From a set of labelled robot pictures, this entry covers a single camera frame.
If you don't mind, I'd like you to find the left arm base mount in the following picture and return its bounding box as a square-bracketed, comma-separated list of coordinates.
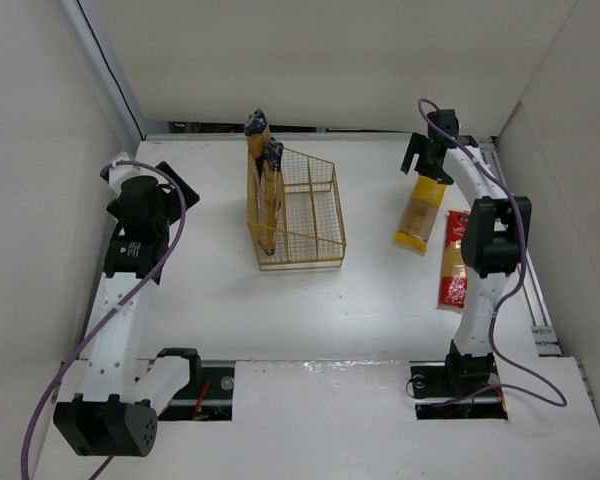
[158, 362, 235, 422]

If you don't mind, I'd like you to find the black label spaghetti bag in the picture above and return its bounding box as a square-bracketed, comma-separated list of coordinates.
[243, 106, 272, 211]

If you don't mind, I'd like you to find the red spaghetti bag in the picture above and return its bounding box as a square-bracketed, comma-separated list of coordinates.
[438, 210, 469, 309]

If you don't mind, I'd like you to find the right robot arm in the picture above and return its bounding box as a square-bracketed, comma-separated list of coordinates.
[401, 107, 531, 401]

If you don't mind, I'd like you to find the blue label spaghetti bag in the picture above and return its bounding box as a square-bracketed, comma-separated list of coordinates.
[258, 138, 284, 256]

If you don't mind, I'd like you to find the gold wire basket shelf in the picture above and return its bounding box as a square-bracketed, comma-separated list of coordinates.
[247, 148, 347, 271]

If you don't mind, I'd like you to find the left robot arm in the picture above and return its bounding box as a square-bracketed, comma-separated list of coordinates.
[53, 158, 202, 457]

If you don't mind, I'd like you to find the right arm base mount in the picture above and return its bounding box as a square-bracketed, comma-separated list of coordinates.
[405, 362, 508, 420]

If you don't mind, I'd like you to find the yellow spaghetti bag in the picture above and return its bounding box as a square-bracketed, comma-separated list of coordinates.
[393, 175, 447, 254]

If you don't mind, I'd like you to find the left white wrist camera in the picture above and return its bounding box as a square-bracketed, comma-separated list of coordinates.
[100, 151, 141, 195]

